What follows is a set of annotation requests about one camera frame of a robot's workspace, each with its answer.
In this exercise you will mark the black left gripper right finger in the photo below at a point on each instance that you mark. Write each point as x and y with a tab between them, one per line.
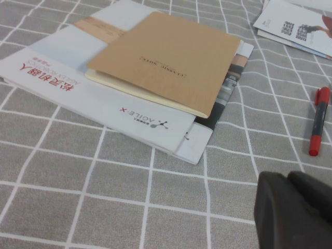
313	192

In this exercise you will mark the white booklet with black print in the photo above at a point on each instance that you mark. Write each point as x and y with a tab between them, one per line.
295	23

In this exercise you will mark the brown kraft notebook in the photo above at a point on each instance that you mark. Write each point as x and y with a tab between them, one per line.
166	62

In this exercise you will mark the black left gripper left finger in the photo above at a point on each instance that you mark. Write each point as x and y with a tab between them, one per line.
282	220

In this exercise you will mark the red and black marker pen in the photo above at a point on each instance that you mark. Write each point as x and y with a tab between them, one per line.
319	116

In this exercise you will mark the white booklet with blue edge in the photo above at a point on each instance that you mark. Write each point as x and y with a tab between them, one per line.
272	36

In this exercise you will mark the white AgileX brochure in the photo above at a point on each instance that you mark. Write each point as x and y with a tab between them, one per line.
103	103

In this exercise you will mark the grey checked tablecloth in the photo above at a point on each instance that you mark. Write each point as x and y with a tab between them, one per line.
77	197

